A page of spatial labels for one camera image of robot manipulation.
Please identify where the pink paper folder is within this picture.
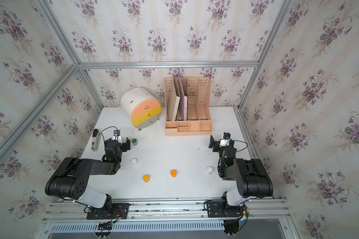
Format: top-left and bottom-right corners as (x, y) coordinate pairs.
(177, 78), (187, 121)

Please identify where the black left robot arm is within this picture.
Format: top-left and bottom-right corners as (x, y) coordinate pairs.
(45, 138), (131, 209)

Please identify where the beige cardboard folder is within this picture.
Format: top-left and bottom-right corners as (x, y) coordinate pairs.
(167, 78), (180, 121)

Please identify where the white paint can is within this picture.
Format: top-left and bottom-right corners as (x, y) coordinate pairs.
(206, 166), (213, 174)
(131, 158), (138, 165)

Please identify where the yellow paint can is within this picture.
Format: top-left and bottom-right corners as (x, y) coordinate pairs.
(143, 174), (150, 182)

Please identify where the beige plastic file organizer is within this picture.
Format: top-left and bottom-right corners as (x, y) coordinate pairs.
(165, 77), (212, 136)

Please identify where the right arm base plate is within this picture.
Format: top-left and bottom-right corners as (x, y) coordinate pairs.
(203, 200), (247, 218)

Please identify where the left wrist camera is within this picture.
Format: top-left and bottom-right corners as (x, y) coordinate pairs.
(112, 129), (122, 142)

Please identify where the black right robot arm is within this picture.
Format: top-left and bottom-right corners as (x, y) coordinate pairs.
(208, 132), (274, 207)

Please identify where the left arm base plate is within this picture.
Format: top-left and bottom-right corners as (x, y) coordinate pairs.
(86, 203), (130, 220)

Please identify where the round white drawer cabinet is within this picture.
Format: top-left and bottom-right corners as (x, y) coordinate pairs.
(120, 87), (162, 129)

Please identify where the aluminium rail frame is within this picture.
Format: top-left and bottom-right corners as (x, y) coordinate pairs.
(35, 198), (300, 239)

